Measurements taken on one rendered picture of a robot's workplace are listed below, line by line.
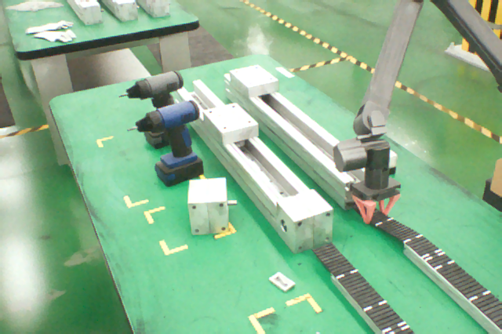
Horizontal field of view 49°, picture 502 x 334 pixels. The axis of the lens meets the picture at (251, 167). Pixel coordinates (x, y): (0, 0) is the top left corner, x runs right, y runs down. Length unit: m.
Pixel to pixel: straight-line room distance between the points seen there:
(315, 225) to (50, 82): 1.98
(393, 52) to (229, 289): 0.67
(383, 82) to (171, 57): 1.87
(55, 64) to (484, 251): 2.22
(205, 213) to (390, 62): 0.57
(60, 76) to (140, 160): 1.34
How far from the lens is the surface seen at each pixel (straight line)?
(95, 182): 1.62
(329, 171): 1.42
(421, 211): 1.44
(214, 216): 1.32
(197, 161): 1.54
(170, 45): 3.03
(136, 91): 1.65
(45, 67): 2.93
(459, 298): 1.21
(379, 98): 1.31
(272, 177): 1.45
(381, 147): 1.28
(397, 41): 1.40
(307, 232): 1.26
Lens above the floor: 1.61
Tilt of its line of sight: 32 degrees down
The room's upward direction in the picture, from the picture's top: 3 degrees counter-clockwise
